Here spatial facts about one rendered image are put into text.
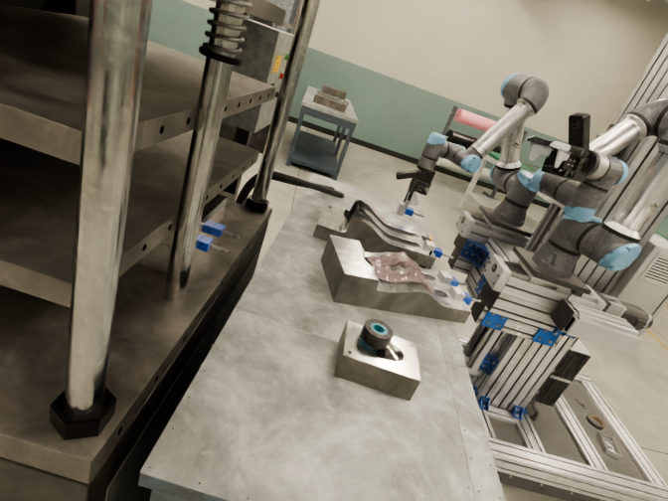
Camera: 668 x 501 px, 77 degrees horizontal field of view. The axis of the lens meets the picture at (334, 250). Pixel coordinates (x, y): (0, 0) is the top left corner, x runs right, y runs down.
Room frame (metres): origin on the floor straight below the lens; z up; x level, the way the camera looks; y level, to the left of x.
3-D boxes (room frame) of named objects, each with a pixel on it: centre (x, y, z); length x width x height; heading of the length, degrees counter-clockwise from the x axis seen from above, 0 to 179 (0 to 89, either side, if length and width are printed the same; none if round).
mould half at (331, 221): (1.69, -0.14, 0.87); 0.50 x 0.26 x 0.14; 93
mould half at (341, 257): (1.34, -0.25, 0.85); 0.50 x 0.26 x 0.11; 110
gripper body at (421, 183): (1.93, -0.26, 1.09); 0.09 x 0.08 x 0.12; 93
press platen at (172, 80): (1.05, 0.76, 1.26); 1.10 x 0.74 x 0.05; 3
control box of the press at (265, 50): (1.87, 0.57, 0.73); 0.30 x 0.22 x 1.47; 3
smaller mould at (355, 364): (0.89, -0.20, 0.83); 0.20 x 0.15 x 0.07; 93
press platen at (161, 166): (1.05, 0.76, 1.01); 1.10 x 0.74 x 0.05; 3
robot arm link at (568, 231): (1.52, -0.79, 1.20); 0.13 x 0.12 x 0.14; 32
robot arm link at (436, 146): (1.93, -0.26, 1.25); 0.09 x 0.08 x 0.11; 116
